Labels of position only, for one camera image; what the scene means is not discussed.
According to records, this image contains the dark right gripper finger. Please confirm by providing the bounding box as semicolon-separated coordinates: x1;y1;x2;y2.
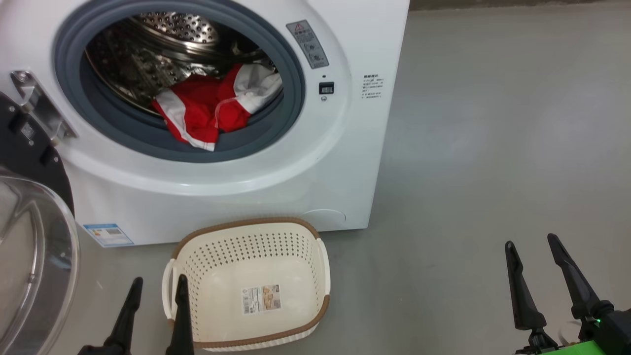
547;233;614;341
505;241;558;350

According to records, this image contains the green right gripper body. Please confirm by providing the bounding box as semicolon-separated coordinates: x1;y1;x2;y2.
517;340;607;355

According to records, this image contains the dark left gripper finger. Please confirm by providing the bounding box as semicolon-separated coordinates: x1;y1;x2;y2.
165;275;195;355
104;277;143;355

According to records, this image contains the black round glass washer door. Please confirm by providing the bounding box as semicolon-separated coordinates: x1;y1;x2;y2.
0;91;79;355

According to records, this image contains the red and white garment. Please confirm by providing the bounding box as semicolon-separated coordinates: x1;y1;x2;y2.
151;63;283;152

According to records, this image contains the cream laundry basket brown rim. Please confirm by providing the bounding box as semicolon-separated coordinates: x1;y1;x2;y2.
162;217;331;352

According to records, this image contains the white front-load washing machine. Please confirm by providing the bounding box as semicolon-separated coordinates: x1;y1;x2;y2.
0;0;410;247

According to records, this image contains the metal door hinge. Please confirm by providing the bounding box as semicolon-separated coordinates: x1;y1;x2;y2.
11;71;78;146

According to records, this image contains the perforated steel washer drum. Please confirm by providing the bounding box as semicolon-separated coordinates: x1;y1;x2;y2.
85;11;277;116

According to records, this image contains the paper product label sticker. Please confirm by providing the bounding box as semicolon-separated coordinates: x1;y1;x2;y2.
242;284;282;315

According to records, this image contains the blue energy label sticker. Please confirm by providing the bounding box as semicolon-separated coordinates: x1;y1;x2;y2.
83;223;135;248

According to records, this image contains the round white filter cover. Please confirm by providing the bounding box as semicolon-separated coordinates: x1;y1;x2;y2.
301;209;347;231

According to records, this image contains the grey warning sticker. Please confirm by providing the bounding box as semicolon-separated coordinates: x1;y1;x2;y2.
286;20;329;70

